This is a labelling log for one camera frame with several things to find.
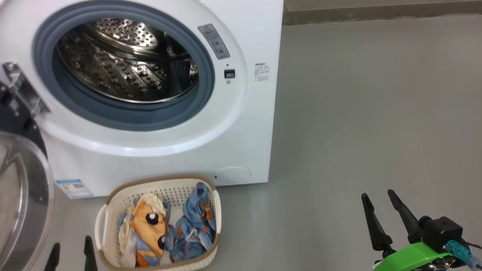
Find white front-load washing machine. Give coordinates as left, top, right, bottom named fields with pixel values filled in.
left=0, top=0, right=284, bottom=198

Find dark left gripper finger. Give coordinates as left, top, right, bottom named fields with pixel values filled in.
left=44, top=242, right=61, bottom=271
left=84, top=236, right=98, bottom=271

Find black-rimmed glass washer door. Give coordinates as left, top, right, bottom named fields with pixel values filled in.
left=0, top=81, right=55, bottom=271

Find round white filter cover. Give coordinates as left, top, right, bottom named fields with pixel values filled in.
left=214, top=167, right=252, bottom=186

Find chrome washer door hinge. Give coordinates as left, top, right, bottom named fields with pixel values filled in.
left=2, top=62, right=50, bottom=118

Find orange and cream cartoon garment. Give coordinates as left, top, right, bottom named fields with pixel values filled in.
left=118, top=193, right=172, bottom=268

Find grey warning sticker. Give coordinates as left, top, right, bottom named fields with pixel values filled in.
left=198, top=24, right=231, bottom=60

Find steel washer drum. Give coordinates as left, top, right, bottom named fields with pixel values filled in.
left=53, top=18, right=199, bottom=104

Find cream basket with brown rim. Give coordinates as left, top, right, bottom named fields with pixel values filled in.
left=94, top=174, right=222, bottom=271

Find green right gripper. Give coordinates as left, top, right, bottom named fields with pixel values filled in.
left=361, top=189, right=452, bottom=271

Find grey rubber door seal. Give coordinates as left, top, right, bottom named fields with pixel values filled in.
left=32, top=0, right=215, bottom=131

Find blue energy label sticker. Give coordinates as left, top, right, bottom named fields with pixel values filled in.
left=55, top=178, right=94, bottom=199

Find teal right camera connector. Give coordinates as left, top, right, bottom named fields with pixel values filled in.
left=446, top=240, right=482, bottom=269

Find blue printed denim garment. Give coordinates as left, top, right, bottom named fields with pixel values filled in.
left=166, top=182, right=217, bottom=263

